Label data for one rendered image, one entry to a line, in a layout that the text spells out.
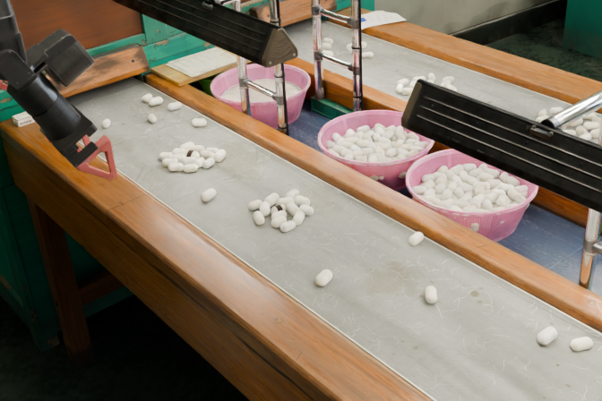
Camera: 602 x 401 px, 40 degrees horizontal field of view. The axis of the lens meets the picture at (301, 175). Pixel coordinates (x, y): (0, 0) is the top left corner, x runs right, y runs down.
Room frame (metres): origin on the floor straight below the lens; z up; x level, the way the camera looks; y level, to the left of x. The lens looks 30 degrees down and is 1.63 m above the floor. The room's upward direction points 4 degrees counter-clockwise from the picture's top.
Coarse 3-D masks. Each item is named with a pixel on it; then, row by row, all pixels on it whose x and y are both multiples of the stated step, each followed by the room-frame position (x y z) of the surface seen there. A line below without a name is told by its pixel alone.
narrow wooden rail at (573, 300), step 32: (192, 96) 1.96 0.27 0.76; (256, 128) 1.74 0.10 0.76; (288, 160) 1.61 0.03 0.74; (320, 160) 1.56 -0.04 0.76; (352, 192) 1.44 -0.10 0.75; (384, 192) 1.41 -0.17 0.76; (416, 224) 1.30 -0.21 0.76; (448, 224) 1.28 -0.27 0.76; (480, 256) 1.18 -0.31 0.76; (512, 256) 1.17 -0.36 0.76; (544, 288) 1.07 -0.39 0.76; (576, 288) 1.07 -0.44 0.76
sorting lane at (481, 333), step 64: (128, 128) 1.84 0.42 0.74; (192, 128) 1.82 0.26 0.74; (192, 192) 1.50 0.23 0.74; (256, 192) 1.49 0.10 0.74; (320, 192) 1.47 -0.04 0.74; (256, 256) 1.25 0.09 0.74; (320, 256) 1.24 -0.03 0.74; (384, 256) 1.23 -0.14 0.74; (448, 256) 1.21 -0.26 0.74; (384, 320) 1.05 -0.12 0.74; (448, 320) 1.04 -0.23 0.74; (512, 320) 1.03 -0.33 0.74; (576, 320) 1.01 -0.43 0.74; (448, 384) 0.89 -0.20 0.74; (512, 384) 0.89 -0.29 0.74; (576, 384) 0.88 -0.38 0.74
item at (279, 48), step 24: (120, 0) 1.88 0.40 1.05; (144, 0) 1.81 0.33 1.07; (168, 0) 1.74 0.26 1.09; (192, 0) 1.68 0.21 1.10; (168, 24) 1.71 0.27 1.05; (192, 24) 1.64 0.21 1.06; (216, 24) 1.58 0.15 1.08; (240, 24) 1.53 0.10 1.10; (264, 24) 1.49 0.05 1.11; (240, 48) 1.50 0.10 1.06; (264, 48) 1.45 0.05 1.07; (288, 48) 1.47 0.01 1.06
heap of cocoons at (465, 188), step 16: (432, 176) 1.51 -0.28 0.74; (448, 176) 1.51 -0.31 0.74; (464, 176) 1.50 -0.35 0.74; (480, 176) 1.50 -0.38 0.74; (496, 176) 1.50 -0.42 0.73; (512, 176) 1.48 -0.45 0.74; (416, 192) 1.45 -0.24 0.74; (432, 192) 1.44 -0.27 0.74; (448, 192) 1.43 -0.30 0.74; (464, 192) 1.45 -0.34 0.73; (480, 192) 1.42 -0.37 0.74; (496, 192) 1.42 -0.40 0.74; (512, 192) 1.41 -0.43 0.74; (448, 208) 1.39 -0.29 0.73; (464, 208) 1.37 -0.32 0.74; (480, 208) 1.38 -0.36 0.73; (496, 208) 1.36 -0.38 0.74
